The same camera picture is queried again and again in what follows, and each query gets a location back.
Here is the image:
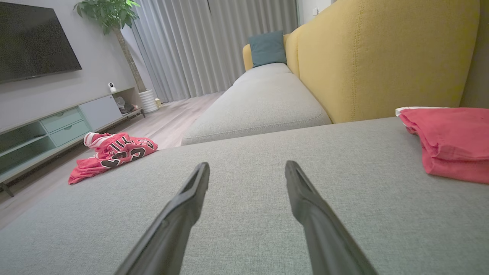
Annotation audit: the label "bag on cabinet shelf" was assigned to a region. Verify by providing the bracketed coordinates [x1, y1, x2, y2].
[114, 96, 135, 115]

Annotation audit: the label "large grey sofa seat cushion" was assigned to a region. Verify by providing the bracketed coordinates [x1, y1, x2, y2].
[0, 116, 489, 275]

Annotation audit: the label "teal throw pillow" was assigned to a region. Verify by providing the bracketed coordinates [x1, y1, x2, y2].
[248, 30, 287, 68]

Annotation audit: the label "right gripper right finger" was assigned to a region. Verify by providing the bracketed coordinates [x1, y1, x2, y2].
[284, 160, 379, 275]

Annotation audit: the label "small grey sofa seat cushion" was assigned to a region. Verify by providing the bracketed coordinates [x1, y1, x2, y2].
[181, 63, 332, 146]

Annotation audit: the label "red shorts with white trim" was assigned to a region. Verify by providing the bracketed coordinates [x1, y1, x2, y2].
[395, 107, 489, 185]

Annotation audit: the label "grey pleated curtain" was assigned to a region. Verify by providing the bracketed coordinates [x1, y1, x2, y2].
[129, 0, 300, 103]

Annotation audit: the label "black flat screen television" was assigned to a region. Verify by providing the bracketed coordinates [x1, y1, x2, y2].
[0, 2, 83, 84]

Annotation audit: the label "white ribbed plant pot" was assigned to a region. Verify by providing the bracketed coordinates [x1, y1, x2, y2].
[138, 89, 159, 114]

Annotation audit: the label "yellow sofa backrest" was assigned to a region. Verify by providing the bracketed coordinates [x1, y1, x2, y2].
[285, 0, 481, 124]

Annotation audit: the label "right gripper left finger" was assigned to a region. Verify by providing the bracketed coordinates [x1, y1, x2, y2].
[114, 162, 211, 275]

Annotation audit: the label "red Bulls 23 basketball jersey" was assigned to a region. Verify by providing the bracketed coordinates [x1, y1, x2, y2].
[68, 132, 159, 185]

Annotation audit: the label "long low television cabinet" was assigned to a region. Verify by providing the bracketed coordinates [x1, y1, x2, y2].
[0, 87, 146, 197]

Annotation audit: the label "green potted tree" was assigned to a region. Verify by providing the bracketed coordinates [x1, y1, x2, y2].
[73, 0, 148, 93]

